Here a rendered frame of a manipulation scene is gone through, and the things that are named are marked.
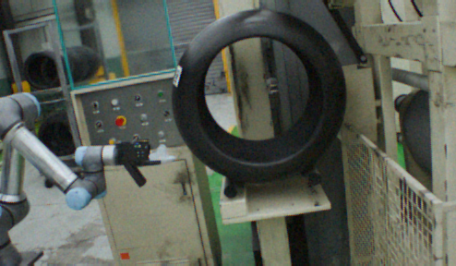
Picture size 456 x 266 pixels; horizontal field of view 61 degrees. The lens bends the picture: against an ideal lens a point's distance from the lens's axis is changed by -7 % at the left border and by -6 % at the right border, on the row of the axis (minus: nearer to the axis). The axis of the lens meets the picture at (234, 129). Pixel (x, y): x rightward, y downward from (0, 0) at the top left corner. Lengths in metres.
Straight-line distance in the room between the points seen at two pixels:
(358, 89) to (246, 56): 0.46
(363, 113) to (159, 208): 1.13
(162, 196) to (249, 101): 0.75
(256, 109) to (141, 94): 0.65
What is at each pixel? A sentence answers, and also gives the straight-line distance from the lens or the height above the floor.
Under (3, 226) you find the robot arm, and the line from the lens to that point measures 1.68.
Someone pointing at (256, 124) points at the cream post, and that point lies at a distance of 1.68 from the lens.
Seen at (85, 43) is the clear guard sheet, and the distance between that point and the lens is 2.11.
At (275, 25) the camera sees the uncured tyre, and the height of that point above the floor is 1.41.
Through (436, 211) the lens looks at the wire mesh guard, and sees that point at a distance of 0.94.
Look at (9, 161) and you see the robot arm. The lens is 1.67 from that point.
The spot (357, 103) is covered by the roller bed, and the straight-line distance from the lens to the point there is 1.65.
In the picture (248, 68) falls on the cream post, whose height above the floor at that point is 1.26.
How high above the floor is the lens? 1.39
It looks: 13 degrees down
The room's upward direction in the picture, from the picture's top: 9 degrees counter-clockwise
